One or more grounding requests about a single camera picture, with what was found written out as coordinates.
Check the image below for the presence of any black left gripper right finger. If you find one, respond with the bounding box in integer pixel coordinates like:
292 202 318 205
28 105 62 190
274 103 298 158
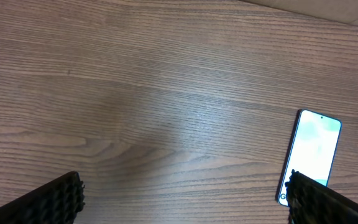
285 170 358 224

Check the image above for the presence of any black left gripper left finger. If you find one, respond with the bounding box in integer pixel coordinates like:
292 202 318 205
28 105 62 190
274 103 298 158
0 171 85 224

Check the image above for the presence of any Samsung Galaxy smartphone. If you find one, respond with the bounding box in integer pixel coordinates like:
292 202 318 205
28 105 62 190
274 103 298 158
276 109 342 207

